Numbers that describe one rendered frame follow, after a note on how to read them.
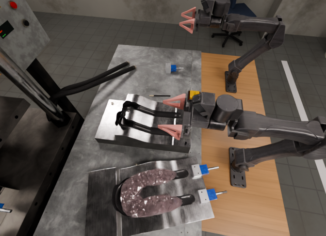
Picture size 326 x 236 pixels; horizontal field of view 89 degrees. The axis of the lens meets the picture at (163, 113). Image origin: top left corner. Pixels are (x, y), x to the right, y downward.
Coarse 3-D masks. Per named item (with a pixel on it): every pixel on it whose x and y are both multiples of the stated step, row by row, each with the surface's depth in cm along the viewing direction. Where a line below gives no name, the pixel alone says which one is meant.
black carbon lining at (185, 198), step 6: (180, 174) 77; (186, 174) 77; (114, 186) 68; (120, 186) 73; (114, 192) 70; (114, 198) 70; (180, 198) 71; (186, 198) 72; (192, 198) 72; (114, 204) 68; (120, 204) 69; (186, 204) 70; (120, 210) 68
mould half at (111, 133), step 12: (132, 96) 92; (108, 108) 97; (120, 108) 97; (156, 108) 94; (168, 108) 94; (108, 120) 92; (144, 120) 87; (156, 120) 89; (168, 120) 89; (180, 120) 89; (108, 132) 88; (120, 132) 80; (132, 132) 81; (144, 132) 84; (120, 144) 90; (132, 144) 87; (144, 144) 85; (156, 144) 83; (168, 144) 81; (180, 144) 81
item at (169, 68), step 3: (168, 63) 119; (165, 66) 121; (168, 66) 117; (171, 66) 119; (174, 66) 119; (165, 69) 122; (168, 69) 118; (171, 69) 118; (174, 69) 118; (168, 72) 120
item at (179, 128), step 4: (184, 112) 50; (188, 112) 50; (184, 116) 49; (188, 116) 49; (184, 120) 48; (188, 120) 48; (184, 124) 48; (188, 124) 48; (160, 128) 52; (164, 128) 51; (168, 128) 49; (172, 128) 48; (176, 128) 48; (180, 128) 47; (168, 132) 52; (172, 132) 52; (176, 132) 50; (180, 132) 47; (176, 136) 51; (180, 136) 50
